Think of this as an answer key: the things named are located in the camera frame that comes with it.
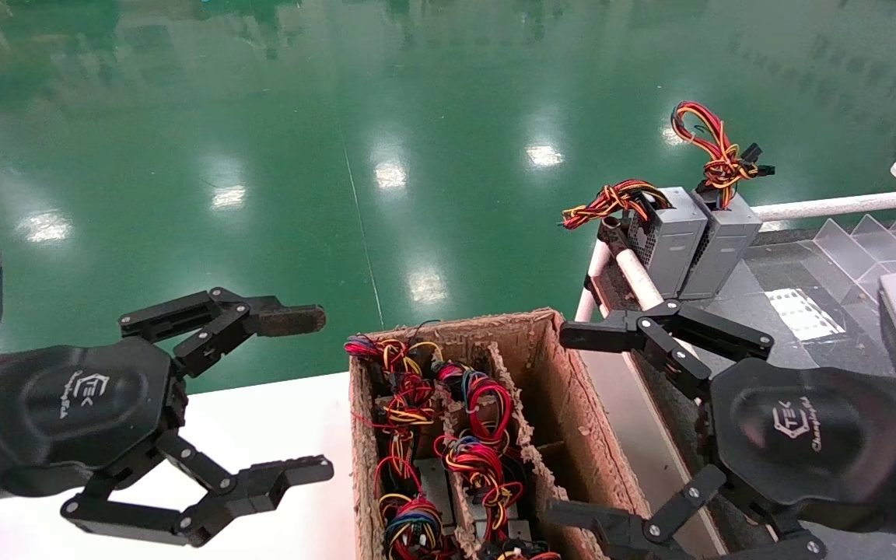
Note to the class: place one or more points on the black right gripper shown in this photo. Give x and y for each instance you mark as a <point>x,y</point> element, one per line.
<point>798,435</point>

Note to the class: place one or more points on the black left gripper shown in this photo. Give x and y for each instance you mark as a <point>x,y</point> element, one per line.
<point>98,397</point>

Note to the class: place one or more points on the brown cardboard box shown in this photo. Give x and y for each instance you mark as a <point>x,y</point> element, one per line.
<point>565,404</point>

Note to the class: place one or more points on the black conveyor table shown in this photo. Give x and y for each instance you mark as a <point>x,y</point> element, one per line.
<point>821,350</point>

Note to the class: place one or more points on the black pipe connector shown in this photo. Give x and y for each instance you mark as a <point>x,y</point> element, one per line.
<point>613,232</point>

